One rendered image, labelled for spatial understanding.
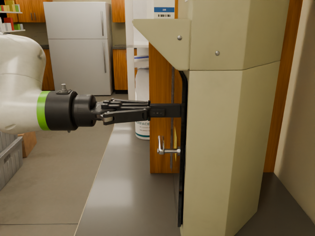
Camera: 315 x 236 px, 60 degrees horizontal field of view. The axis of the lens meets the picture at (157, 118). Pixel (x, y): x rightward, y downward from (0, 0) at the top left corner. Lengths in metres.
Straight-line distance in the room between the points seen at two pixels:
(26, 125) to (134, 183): 0.50
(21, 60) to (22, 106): 0.11
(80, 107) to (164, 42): 0.23
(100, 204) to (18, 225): 1.61
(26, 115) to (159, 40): 0.33
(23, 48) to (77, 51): 4.97
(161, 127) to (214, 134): 0.41
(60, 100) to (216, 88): 0.34
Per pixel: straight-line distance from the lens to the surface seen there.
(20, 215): 2.61
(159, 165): 1.07
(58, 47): 5.76
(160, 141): 0.71
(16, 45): 0.71
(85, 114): 0.61
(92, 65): 5.64
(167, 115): 0.63
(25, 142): 3.45
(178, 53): 0.56
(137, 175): 1.07
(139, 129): 1.35
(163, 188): 1.00
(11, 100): 0.66
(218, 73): 0.58
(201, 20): 0.56
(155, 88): 0.95
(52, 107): 0.63
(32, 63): 0.70
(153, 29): 0.55
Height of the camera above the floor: 1.51
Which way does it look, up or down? 20 degrees down
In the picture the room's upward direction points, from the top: straight up
